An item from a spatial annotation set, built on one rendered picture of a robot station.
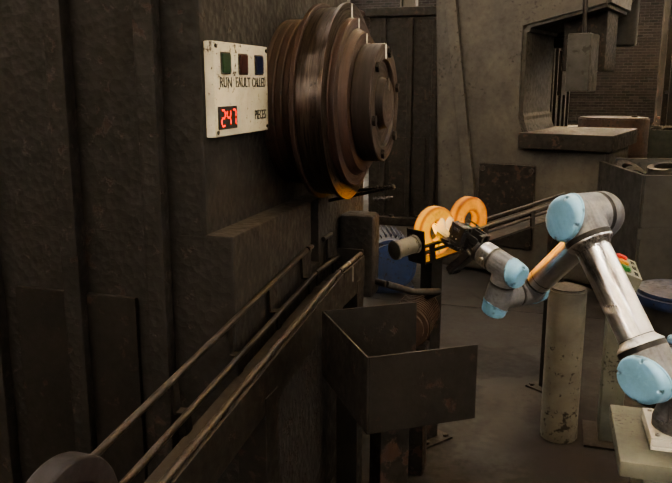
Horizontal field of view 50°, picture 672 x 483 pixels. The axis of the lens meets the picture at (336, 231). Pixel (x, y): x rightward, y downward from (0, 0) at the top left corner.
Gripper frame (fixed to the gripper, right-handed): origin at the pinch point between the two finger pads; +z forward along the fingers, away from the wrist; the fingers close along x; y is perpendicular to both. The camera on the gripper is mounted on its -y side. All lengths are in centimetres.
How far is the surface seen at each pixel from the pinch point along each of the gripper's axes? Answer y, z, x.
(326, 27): 62, -7, 62
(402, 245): -2.5, -2.7, 15.6
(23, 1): 58, 17, 119
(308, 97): 48, -14, 69
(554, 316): -19.0, -33.2, -28.8
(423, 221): 3.3, -0.2, 6.5
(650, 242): -34, 7, -163
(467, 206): 5.8, 0.5, -13.1
